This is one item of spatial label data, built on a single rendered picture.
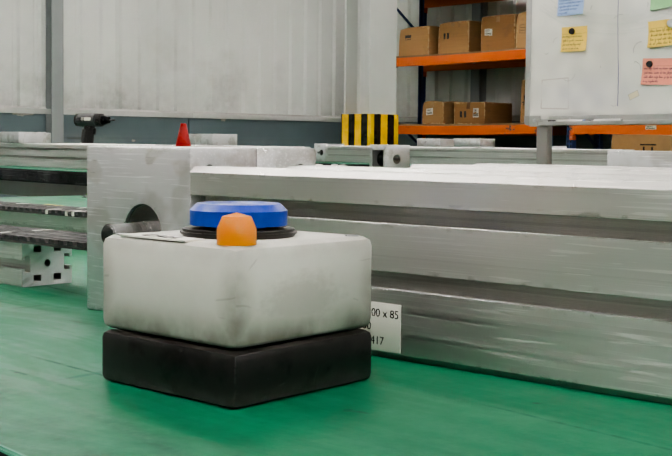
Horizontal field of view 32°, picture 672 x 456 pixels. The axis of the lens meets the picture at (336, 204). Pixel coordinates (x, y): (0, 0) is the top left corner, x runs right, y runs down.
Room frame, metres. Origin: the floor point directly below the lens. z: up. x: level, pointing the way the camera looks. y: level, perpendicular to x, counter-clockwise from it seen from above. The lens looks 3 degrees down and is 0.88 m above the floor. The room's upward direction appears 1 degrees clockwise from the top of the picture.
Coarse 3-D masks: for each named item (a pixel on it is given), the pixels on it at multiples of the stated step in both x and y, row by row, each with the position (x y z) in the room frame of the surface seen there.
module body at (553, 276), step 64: (192, 192) 0.61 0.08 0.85; (256, 192) 0.58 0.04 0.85; (320, 192) 0.55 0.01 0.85; (384, 192) 0.53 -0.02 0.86; (448, 192) 0.50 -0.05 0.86; (512, 192) 0.48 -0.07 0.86; (576, 192) 0.46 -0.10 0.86; (640, 192) 0.45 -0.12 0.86; (384, 256) 0.53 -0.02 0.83; (448, 256) 0.50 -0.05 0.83; (512, 256) 0.48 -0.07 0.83; (576, 256) 0.46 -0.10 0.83; (640, 256) 0.44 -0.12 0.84; (384, 320) 0.53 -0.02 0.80; (448, 320) 0.50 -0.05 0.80; (512, 320) 0.48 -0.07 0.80; (576, 320) 0.46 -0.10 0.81; (640, 320) 0.44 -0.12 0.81; (576, 384) 0.46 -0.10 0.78; (640, 384) 0.44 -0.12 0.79
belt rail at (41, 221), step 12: (0, 216) 1.12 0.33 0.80; (12, 216) 1.11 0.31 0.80; (24, 216) 1.10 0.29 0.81; (36, 216) 1.08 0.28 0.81; (48, 216) 1.07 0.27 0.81; (60, 216) 1.06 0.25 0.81; (48, 228) 1.08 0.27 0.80; (60, 228) 1.07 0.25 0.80; (72, 228) 1.05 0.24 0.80; (84, 228) 1.04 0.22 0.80
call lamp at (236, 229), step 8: (224, 216) 0.43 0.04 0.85; (232, 216) 0.43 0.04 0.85; (240, 216) 0.43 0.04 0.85; (248, 216) 0.43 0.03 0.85; (224, 224) 0.43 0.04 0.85; (232, 224) 0.43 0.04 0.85; (240, 224) 0.43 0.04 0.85; (248, 224) 0.43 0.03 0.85; (224, 232) 0.43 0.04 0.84; (232, 232) 0.43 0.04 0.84; (240, 232) 0.43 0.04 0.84; (248, 232) 0.43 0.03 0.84; (256, 232) 0.43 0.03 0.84; (224, 240) 0.43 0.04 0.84; (232, 240) 0.43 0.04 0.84; (240, 240) 0.43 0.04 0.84; (248, 240) 0.43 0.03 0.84; (256, 240) 0.43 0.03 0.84
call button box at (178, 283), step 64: (128, 256) 0.46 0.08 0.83; (192, 256) 0.43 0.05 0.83; (256, 256) 0.43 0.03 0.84; (320, 256) 0.45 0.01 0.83; (128, 320) 0.46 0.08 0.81; (192, 320) 0.43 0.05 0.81; (256, 320) 0.43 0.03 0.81; (320, 320) 0.45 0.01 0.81; (128, 384) 0.46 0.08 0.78; (192, 384) 0.43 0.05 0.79; (256, 384) 0.43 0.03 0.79; (320, 384) 0.45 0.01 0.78
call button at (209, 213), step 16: (192, 208) 0.47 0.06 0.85; (208, 208) 0.46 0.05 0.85; (224, 208) 0.46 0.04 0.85; (240, 208) 0.46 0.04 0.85; (256, 208) 0.46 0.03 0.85; (272, 208) 0.46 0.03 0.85; (192, 224) 0.47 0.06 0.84; (208, 224) 0.46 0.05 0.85; (256, 224) 0.46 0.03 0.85; (272, 224) 0.46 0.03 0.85
